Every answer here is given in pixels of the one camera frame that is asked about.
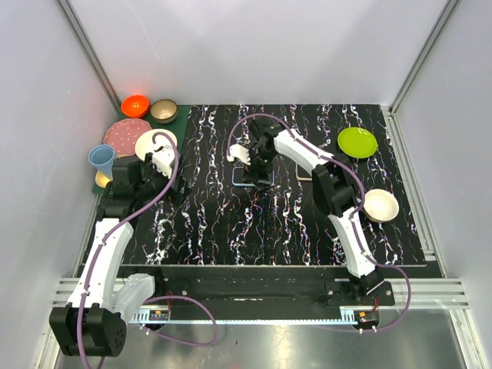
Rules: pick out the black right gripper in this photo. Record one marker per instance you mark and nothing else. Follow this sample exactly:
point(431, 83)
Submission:
point(250, 171)

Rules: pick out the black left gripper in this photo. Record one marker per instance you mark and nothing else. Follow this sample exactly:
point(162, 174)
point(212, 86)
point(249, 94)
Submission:
point(174, 186)

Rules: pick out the phone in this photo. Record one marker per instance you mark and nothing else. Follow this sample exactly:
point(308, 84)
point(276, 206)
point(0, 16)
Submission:
point(301, 174)
point(239, 179)

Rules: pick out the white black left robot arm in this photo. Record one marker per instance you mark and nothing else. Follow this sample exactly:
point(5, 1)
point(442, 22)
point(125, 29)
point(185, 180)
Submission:
point(94, 320)

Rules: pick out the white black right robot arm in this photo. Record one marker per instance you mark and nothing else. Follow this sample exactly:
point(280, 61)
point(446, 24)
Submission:
point(336, 191)

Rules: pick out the phone in beige case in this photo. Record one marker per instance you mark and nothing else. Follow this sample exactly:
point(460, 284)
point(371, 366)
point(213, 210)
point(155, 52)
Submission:
point(301, 174)

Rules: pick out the white bowl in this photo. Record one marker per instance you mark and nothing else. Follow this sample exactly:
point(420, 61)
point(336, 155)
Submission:
point(152, 140)

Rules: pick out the green mat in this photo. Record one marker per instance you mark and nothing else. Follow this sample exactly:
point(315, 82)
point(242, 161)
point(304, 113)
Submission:
point(177, 127)

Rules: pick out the brown patterned bowl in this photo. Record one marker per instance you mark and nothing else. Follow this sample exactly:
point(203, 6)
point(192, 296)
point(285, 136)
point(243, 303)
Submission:
point(164, 111)

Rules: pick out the pink dotted plate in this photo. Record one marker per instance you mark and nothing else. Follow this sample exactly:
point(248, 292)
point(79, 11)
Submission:
point(123, 135)

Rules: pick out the yellow square plate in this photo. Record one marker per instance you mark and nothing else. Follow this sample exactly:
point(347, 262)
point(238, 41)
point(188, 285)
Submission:
point(101, 180)

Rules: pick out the light blue cup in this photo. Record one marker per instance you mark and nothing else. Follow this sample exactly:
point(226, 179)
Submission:
point(102, 158)

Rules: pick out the orange bowl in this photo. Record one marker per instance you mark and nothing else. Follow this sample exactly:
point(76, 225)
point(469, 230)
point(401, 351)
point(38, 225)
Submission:
point(135, 106)

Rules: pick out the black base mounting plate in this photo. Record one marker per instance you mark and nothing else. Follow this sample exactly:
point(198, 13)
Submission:
point(254, 294)

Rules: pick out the lime green plate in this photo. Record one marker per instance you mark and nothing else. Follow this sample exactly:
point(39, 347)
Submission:
point(357, 142)

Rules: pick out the cream floral bowl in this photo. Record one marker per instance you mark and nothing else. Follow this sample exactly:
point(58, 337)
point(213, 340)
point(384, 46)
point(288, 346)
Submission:
point(380, 205)

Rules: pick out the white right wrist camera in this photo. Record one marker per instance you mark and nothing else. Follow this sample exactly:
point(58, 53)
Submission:
point(238, 152)

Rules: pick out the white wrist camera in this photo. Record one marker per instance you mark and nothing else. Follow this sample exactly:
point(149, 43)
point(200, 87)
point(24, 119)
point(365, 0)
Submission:
point(162, 159)
point(238, 152)

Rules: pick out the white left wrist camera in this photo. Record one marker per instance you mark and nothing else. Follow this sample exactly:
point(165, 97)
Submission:
point(162, 159)

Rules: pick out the aluminium corner post left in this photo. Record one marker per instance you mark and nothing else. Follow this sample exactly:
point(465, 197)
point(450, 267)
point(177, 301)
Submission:
point(81, 37)

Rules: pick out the aluminium corner post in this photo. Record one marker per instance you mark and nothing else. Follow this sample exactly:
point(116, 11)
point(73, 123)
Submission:
point(81, 37)
point(433, 37)

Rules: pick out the aluminium front rail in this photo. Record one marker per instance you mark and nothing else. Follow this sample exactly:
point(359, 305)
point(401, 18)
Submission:
point(423, 296)

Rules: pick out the aluminium corner post right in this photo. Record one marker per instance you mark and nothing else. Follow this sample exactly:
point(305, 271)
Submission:
point(433, 37)

